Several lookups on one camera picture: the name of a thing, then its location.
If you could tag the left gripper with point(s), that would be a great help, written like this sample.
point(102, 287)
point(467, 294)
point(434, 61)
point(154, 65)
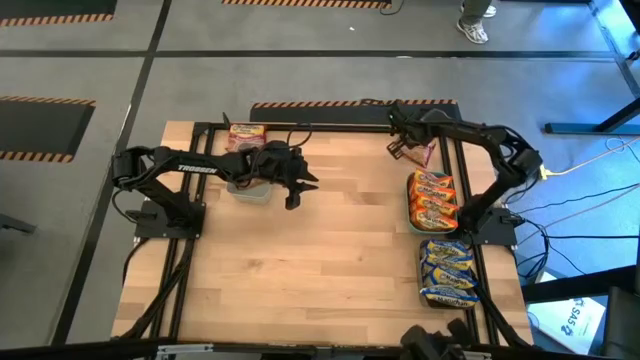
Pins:
point(280, 165)

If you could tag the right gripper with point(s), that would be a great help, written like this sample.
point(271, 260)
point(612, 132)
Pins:
point(422, 126)

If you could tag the red Maruchan ramen pack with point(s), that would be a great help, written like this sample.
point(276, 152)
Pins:
point(245, 135)
point(425, 155)

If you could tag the grey plastic tray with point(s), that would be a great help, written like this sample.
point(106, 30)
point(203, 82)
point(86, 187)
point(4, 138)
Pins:
point(250, 196)

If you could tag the orange Maruchan ramen pack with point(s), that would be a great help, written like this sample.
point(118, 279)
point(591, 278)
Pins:
point(432, 178)
point(432, 192)
point(435, 206)
point(432, 221)

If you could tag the dark grey plastic bin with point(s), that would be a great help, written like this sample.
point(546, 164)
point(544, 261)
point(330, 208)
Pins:
point(420, 280)

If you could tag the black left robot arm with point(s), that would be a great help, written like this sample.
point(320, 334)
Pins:
point(195, 169)

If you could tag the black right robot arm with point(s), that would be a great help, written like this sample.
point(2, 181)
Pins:
point(470, 132)

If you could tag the black hazard-striped floor mat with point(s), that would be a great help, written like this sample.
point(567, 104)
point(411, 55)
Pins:
point(50, 7)
point(300, 3)
point(40, 130)
point(325, 115)

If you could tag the green plastic bin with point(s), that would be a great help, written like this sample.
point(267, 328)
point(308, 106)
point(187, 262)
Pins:
point(412, 230)

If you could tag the person's white shoes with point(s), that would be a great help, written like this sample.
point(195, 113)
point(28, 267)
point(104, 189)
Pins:
point(472, 27)

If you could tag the black desk foot bar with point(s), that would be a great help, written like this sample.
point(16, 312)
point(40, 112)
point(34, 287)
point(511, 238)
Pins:
point(575, 289)

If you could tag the white SAS printed box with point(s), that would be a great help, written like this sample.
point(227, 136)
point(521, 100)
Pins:
point(570, 322)

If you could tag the black stand foot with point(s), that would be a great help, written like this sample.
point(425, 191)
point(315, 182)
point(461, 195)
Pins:
point(15, 225)

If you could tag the dark grey box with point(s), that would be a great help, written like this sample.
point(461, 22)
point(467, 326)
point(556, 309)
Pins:
point(622, 325)

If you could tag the black aluminium table frame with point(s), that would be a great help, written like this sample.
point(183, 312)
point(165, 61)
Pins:
point(350, 127)

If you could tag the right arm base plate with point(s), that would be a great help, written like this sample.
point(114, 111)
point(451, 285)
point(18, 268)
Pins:
point(502, 232)

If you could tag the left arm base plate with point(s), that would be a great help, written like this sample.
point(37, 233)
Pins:
point(150, 230)

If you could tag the black desk base frame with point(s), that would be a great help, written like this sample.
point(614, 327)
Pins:
point(575, 128)

